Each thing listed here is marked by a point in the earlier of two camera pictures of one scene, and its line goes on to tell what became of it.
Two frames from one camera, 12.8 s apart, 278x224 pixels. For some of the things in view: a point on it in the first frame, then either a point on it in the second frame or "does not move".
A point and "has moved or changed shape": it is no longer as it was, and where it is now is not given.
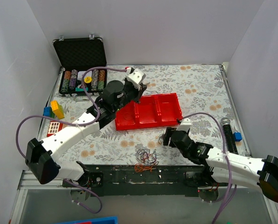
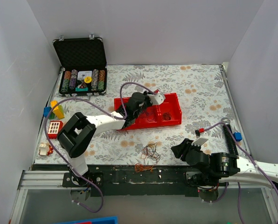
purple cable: x=144 y=156 has moved or changed shape
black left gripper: x=134 y=91 -> x=147 y=102
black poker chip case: x=76 y=55 does not move
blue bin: x=109 y=220 does not move
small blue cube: x=237 y=136 does not move
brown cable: x=144 y=155 -> x=149 y=150
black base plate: x=171 y=180 does not move
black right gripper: x=168 y=136 -> x=190 y=151
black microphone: x=229 y=136 does not move
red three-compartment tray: x=152 y=110 does not move
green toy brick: x=52 y=115 does not move
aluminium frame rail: x=28 y=181 does not move
